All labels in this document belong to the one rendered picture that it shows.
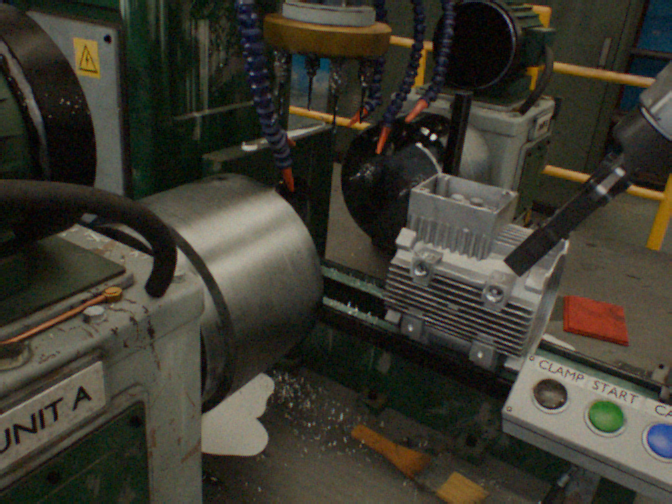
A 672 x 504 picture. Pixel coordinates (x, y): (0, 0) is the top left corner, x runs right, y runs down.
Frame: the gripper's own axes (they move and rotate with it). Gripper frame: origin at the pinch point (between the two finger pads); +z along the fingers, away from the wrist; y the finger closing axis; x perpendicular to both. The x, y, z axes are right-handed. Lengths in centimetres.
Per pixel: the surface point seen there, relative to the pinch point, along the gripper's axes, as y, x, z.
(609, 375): -11.6, 20.6, 10.9
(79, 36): 12, -66, 19
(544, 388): 20.4, 9.4, -0.4
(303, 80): -492, -277, 274
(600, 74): -232, -28, 25
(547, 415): 21.8, 11.3, 0.6
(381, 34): -5.5, -34.1, -4.7
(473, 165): -34.9, -16.9, 12.4
